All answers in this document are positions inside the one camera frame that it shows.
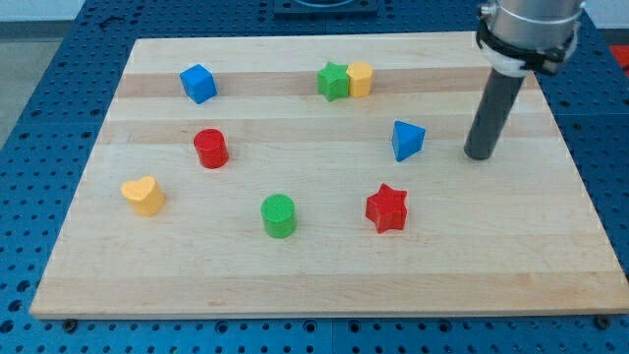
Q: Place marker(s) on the green star block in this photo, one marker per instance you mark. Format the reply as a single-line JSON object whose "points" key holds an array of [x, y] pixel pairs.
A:
{"points": [[332, 81]]}

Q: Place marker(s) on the blue cube block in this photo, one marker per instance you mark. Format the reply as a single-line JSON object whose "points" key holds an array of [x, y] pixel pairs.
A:
{"points": [[198, 84]]}

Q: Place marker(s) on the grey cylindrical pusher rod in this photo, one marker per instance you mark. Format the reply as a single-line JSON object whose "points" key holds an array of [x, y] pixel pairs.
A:
{"points": [[495, 106]]}

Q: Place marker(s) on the wooden board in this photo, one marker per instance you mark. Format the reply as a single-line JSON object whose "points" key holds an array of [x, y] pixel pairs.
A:
{"points": [[514, 235]]}

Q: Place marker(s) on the red star block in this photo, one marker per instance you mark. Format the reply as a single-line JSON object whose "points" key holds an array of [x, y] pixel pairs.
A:
{"points": [[386, 209]]}

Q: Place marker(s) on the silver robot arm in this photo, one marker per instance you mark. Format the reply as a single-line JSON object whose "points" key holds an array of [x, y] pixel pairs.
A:
{"points": [[522, 36]]}

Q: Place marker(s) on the yellow heart block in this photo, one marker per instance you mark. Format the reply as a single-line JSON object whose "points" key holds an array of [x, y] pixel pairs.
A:
{"points": [[144, 195]]}

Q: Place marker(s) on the red cylinder block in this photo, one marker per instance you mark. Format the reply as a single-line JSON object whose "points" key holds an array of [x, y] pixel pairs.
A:
{"points": [[211, 148]]}

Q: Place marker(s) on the yellow hexagon block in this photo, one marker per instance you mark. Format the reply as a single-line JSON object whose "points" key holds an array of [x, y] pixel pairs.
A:
{"points": [[360, 75]]}

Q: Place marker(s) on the green cylinder block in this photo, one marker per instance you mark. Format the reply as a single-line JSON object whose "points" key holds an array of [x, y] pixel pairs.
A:
{"points": [[278, 214]]}

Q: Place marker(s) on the blue triangle block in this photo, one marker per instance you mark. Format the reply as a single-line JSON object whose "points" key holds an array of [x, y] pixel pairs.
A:
{"points": [[407, 139]]}

